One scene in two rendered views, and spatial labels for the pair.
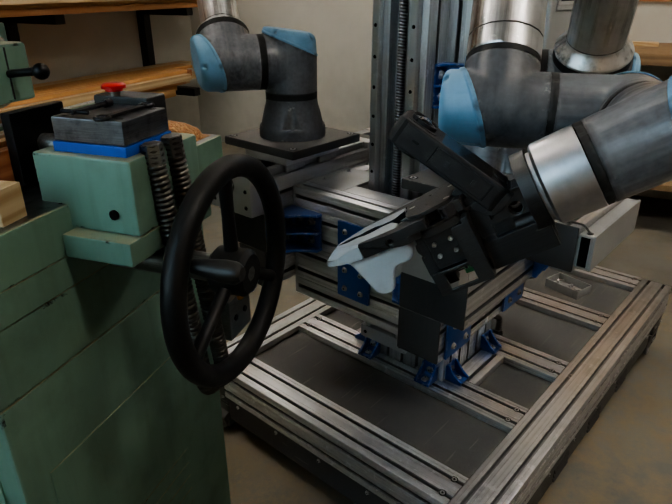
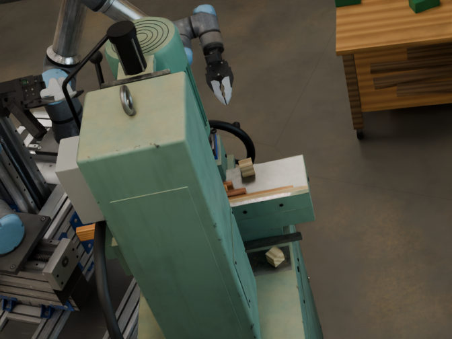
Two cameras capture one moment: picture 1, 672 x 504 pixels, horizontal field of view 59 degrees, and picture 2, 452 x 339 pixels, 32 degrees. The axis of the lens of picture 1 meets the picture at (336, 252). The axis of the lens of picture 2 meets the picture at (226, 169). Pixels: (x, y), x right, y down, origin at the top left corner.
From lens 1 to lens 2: 2.53 m
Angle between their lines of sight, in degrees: 80
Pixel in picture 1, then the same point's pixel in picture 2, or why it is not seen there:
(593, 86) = (183, 29)
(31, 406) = not seen: hidden behind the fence
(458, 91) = (189, 51)
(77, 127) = (214, 142)
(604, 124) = (212, 25)
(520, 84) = (185, 40)
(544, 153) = (216, 38)
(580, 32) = (75, 48)
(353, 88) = not seen: outside the picture
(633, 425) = not seen: hidden behind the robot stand
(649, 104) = (210, 17)
